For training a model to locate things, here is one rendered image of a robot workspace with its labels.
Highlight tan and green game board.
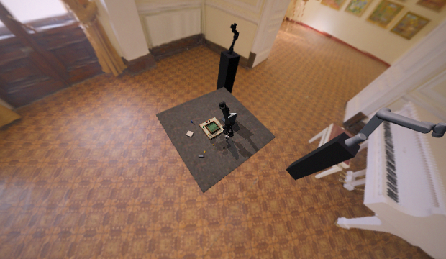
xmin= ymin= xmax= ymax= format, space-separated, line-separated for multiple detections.
xmin=200 ymin=117 xmax=224 ymax=138

